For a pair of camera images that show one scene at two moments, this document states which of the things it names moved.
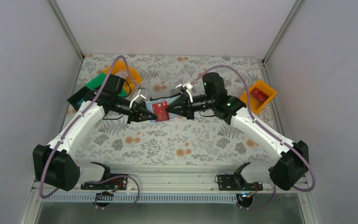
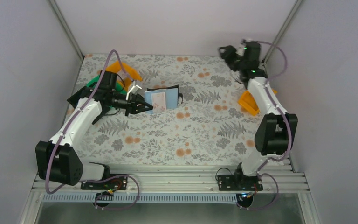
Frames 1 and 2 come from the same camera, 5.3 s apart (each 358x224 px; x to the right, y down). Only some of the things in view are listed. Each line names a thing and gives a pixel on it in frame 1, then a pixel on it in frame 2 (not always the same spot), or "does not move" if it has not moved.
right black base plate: [237, 182] does not move
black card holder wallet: [169, 99] to [172, 95]
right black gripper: [188, 105] to [228, 54]
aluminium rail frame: [244, 179] does not move
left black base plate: [116, 183] does not move
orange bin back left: [131, 77] does not move
